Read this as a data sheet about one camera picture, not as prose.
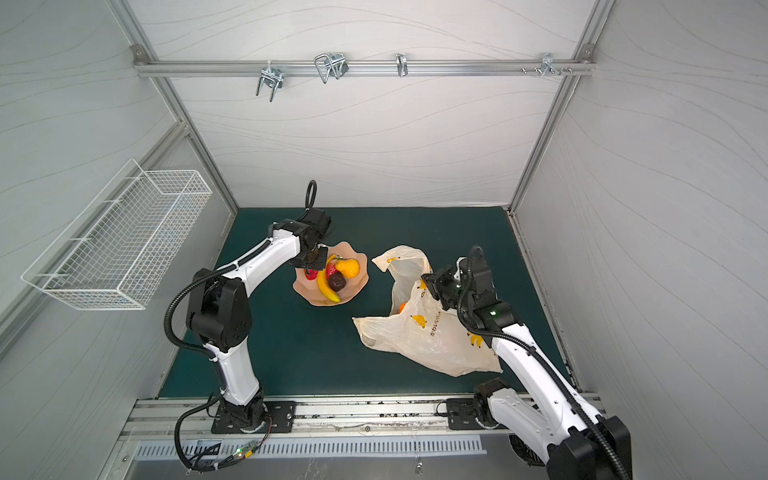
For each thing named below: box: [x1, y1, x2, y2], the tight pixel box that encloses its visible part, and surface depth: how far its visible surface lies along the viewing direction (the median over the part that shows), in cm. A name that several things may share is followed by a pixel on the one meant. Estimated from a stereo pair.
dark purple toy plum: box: [328, 271, 347, 291], surface depth 97 cm
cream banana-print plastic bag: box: [352, 246, 503, 377], surface depth 74 cm
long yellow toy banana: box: [317, 254, 341, 303], surface depth 97 cm
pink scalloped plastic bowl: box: [292, 241, 369, 306], surface depth 97 cm
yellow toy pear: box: [335, 258, 360, 279], surface depth 97 cm
